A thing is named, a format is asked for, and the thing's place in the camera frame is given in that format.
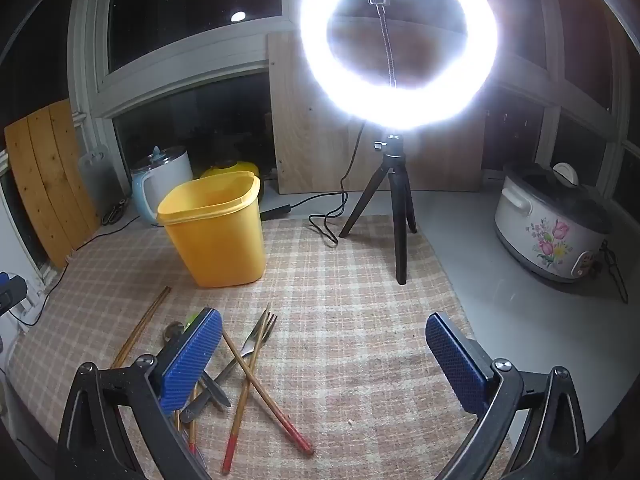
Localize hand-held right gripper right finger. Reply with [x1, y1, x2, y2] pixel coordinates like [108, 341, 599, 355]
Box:
[425, 311, 587, 480]

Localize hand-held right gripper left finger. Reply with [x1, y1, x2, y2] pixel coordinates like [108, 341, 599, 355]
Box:
[56, 307, 224, 480]

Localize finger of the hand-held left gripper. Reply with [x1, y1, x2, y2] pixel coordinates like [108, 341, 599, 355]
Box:
[0, 271, 27, 313]

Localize metal spoon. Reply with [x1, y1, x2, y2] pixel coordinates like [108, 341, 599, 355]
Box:
[162, 321, 232, 408]

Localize metal fork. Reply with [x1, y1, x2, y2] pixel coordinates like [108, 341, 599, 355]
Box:
[180, 311, 278, 423]

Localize yellow plastic container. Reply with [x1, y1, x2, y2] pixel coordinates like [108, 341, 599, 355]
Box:
[156, 171, 267, 288]

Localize orange pine plank panel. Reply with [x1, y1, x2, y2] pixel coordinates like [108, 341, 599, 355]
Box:
[4, 99, 101, 270]

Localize checked cloth mat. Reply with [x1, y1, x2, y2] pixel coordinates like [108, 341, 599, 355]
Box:
[0, 215, 516, 480]

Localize black scissors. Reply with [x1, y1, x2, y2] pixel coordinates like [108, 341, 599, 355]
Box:
[101, 199, 132, 226]

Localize grey cutting board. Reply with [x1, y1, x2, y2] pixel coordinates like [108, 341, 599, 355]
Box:
[77, 147, 132, 218]

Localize black mini tripod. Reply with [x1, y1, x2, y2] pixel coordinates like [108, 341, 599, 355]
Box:
[339, 130, 418, 286]

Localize white floral rice cooker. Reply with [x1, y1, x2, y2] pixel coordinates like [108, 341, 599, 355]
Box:
[494, 162, 613, 283]

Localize white electric kettle pot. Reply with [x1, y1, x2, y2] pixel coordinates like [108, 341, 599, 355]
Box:
[131, 146, 194, 226]

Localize black pot with yellow lid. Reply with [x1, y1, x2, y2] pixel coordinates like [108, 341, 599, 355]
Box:
[200, 159, 261, 196]

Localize light wooden board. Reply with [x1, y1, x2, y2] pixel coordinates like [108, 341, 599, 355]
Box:
[267, 30, 483, 196]

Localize black ring light cable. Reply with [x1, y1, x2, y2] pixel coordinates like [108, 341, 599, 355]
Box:
[7, 122, 368, 326]

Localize black cooker power cord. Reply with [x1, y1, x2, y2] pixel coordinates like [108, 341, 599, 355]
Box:
[597, 240, 628, 303]

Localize white window frame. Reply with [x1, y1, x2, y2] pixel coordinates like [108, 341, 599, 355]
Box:
[67, 0, 640, 196]

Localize white ring light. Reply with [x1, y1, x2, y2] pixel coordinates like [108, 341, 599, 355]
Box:
[299, 0, 500, 131]

